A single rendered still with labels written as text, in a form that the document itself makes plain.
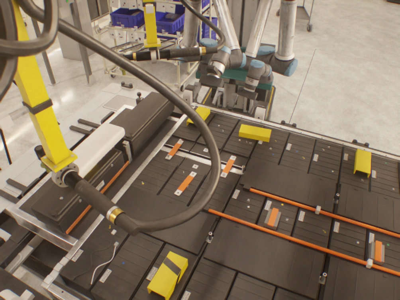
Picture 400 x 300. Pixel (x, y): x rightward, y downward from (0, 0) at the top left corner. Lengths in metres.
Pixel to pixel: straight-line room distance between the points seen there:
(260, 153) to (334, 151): 0.39
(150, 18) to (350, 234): 1.27
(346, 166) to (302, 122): 2.04
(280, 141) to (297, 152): 0.11
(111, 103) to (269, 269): 1.59
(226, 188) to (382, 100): 3.41
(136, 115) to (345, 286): 1.21
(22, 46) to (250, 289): 0.98
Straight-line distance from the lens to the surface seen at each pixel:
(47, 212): 1.27
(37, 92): 0.83
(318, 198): 1.39
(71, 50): 5.17
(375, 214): 1.44
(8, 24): 0.35
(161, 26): 3.74
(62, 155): 0.95
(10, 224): 1.78
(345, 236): 1.31
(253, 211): 1.28
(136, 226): 0.81
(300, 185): 1.41
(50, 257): 1.56
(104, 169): 1.35
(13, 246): 1.54
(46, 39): 0.36
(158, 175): 1.40
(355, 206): 1.42
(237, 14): 2.67
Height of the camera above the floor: 2.01
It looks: 42 degrees down
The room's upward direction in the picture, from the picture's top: straight up
